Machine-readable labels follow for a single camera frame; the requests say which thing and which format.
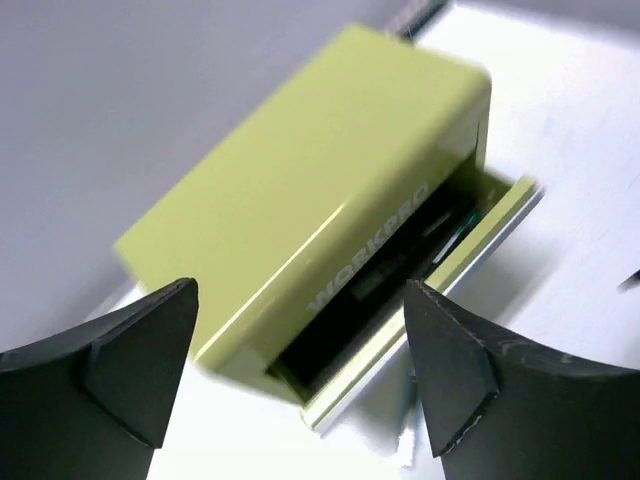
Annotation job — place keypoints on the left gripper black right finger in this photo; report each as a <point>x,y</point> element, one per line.
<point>498,405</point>

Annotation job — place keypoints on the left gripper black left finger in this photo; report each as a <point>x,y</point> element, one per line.
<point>94,401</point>

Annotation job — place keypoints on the green teal pen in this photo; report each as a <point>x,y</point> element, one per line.
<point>464,227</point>

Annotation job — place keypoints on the green metal drawer box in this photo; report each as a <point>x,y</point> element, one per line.
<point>277,222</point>

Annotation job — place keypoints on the dark blue clear pen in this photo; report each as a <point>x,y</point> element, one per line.
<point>415,243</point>

